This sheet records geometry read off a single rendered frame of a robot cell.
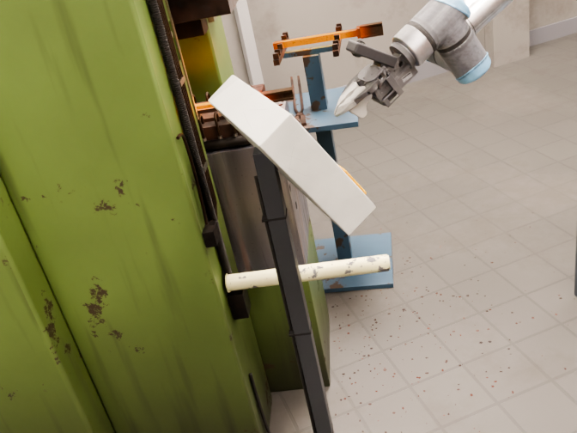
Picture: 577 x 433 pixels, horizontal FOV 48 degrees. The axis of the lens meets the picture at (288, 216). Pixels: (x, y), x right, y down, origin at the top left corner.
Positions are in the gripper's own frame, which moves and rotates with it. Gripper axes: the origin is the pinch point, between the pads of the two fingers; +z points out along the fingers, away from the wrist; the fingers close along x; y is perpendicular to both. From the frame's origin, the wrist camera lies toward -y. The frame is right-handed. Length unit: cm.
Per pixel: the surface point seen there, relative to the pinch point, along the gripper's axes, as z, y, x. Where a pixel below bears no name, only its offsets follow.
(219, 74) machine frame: 10, 0, 73
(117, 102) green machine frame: 34.1, -32.1, 15.6
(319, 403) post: 53, 50, -12
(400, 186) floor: -24, 136, 139
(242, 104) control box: 15.5, -21.2, -9.6
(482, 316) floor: 2, 121, 30
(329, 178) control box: 14.1, -6.1, -27.7
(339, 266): 25.3, 35.7, 3.5
